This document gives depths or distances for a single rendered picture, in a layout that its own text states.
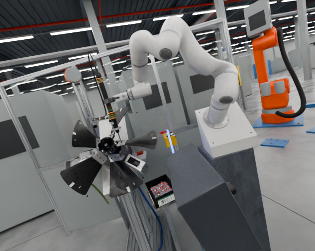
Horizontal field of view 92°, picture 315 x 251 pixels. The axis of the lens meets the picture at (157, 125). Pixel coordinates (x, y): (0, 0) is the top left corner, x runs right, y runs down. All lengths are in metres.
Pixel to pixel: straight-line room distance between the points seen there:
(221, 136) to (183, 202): 0.87
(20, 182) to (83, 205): 1.40
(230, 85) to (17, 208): 3.57
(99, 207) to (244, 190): 1.76
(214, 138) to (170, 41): 0.72
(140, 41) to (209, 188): 0.66
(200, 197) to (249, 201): 1.09
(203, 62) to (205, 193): 0.60
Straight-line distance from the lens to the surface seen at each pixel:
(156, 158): 1.95
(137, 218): 1.59
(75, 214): 2.55
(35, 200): 3.57
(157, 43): 0.69
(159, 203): 1.02
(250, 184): 1.35
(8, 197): 3.65
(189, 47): 0.80
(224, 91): 0.84
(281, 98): 4.53
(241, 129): 1.23
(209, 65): 0.82
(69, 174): 1.23
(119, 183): 1.05
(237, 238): 0.43
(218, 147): 1.15
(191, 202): 0.34
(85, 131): 1.30
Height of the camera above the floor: 1.45
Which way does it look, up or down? 11 degrees down
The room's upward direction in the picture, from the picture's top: 16 degrees counter-clockwise
